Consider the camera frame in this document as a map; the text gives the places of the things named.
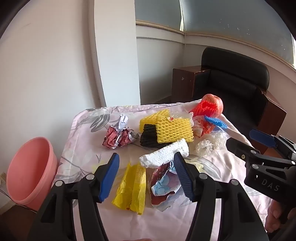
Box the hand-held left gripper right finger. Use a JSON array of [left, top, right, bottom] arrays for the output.
[[173, 152, 270, 241]]

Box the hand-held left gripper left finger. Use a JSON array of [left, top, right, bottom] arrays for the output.
[[28, 152, 121, 241]]

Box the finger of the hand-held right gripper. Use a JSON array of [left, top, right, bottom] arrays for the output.
[[226, 138, 296, 166], [249, 129, 296, 160]]

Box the white styrofoam piece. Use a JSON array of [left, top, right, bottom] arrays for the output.
[[139, 138, 190, 169]]

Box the black foam net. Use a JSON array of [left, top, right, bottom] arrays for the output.
[[140, 124, 170, 149]]

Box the pink plastic basin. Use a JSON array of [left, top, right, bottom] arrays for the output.
[[6, 137, 58, 211]]

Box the person's right hand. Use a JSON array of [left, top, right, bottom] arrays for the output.
[[266, 200, 284, 233]]

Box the yellow plastic bag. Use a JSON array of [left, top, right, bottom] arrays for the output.
[[112, 162, 147, 215]]

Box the crumpled cartoon print wrapper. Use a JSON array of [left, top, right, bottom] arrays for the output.
[[147, 161, 185, 212]]

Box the crumpled clear plastic wrap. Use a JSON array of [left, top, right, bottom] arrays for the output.
[[195, 131, 228, 156]]

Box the blue foam net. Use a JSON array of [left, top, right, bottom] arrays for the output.
[[204, 116, 228, 130]]

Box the pink floral cloth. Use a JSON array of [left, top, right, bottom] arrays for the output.
[[54, 98, 273, 241]]

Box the crumpled red silver wrapper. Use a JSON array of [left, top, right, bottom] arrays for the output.
[[103, 114, 140, 149]]

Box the orange white plastic bag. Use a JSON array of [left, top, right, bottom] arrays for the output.
[[191, 115, 215, 137]]

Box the large yellow foam net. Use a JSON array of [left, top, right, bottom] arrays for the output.
[[155, 115, 194, 143]]

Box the orange foam net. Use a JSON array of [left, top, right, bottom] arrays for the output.
[[190, 100, 219, 118]]

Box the red apple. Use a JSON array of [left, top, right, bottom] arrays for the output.
[[201, 94, 223, 116]]

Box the clear plastic bag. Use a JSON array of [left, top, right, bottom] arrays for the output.
[[170, 111, 192, 121]]

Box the small yellow foam net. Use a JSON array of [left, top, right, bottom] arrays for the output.
[[139, 109, 170, 133]]

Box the black armchair with wooden arms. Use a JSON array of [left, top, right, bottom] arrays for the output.
[[172, 46, 287, 156]]

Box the frosted glass window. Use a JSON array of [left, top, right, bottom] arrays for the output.
[[135, 0, 296, 69]]

